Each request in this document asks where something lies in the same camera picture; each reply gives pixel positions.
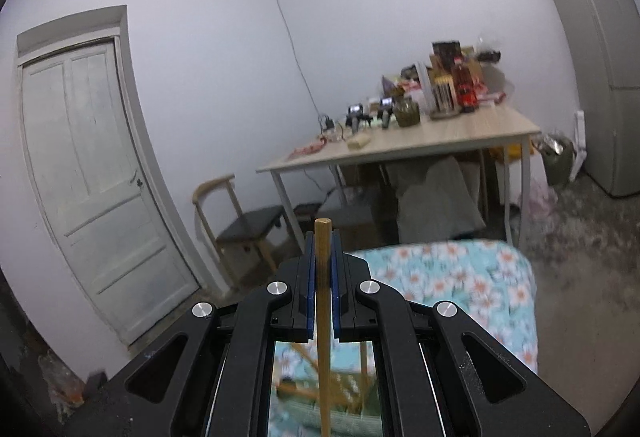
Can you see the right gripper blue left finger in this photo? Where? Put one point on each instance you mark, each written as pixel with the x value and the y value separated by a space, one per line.
pixel 309 289

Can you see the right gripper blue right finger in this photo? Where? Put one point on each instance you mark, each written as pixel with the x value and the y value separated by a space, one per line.
pixel 336 277

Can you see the bamboo chopstick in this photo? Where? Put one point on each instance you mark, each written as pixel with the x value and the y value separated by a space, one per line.
pixel 322 248
pixel 287 390
pixel 304 352

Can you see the wooden chair black seat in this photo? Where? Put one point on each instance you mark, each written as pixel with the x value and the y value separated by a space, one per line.
pixel 249 230

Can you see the green glass jar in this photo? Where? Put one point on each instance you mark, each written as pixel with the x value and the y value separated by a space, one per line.
pixel 407 112

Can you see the floral blue quilt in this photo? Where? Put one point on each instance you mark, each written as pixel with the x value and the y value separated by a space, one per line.
pixel 489 280

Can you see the grey wooden desk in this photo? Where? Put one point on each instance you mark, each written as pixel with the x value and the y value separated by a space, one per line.
pixel 496 127

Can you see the red bottle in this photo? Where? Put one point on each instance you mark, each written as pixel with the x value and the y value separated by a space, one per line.
pixel 464 86

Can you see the yellow plastic bag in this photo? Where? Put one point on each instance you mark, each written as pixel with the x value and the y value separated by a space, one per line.
pixel 507 154

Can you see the white panel door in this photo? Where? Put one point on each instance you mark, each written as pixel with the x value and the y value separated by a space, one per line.
pixel 93 192

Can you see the silver refrigerator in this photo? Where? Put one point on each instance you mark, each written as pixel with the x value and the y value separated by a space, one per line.
pixel 603 37

